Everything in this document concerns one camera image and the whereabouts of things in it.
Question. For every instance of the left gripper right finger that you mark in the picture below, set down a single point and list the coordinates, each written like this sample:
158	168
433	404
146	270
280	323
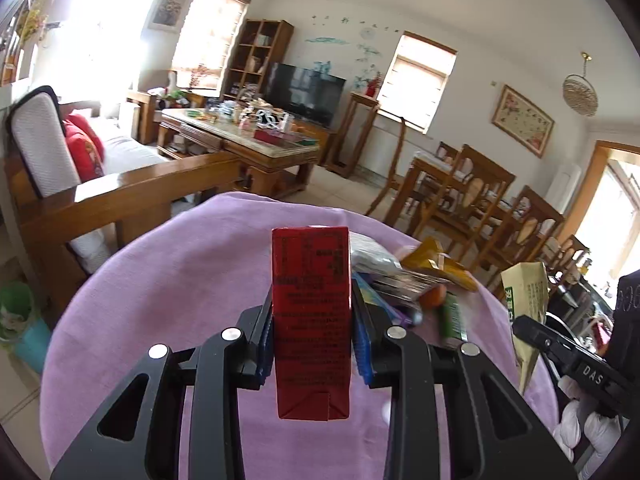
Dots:
451	410

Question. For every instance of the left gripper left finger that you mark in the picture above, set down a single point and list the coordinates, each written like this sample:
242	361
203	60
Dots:
136	431

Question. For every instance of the green packet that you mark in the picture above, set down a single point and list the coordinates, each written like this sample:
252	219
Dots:
451	328

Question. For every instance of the orange tangerine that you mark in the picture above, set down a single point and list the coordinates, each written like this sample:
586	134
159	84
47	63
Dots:
433	298

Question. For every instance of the yellow snack wrapper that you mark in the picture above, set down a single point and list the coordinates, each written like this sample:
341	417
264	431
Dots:
429	257

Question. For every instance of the red drink carton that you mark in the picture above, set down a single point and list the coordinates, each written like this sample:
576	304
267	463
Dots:
312	321

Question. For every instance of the wooden dining chair near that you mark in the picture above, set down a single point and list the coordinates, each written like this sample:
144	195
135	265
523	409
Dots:
521	234

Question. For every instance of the wooden dining chair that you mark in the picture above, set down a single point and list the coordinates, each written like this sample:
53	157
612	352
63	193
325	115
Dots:
521	234
466	199

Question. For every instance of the purple tablecloth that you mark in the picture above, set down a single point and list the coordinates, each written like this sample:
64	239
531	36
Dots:
181	284

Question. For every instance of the wooden dining chair far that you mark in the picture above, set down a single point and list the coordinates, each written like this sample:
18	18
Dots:
466	199

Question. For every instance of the wooden dining table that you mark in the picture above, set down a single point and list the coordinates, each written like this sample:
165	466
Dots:
420	167

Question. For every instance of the framed floral picture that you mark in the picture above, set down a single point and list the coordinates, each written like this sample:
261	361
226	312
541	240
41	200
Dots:
523	120

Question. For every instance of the crystal ceiling lamp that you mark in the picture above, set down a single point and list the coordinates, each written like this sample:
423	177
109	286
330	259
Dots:
578	92

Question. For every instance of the red cushion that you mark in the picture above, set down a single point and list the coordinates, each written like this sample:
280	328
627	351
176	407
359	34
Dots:
84	154
82	122

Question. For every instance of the wooden coffee table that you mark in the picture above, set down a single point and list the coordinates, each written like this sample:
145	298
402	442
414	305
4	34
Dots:
270	170

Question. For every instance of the tall wooden plant stand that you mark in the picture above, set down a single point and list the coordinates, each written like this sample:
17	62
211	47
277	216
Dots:
352	134

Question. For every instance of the black television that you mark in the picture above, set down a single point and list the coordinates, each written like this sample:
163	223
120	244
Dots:
305	93

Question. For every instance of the wooden bookshelf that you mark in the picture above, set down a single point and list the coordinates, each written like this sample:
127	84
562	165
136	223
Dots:
260	45

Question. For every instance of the small framed wall picture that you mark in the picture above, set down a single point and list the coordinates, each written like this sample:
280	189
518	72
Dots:
168	15

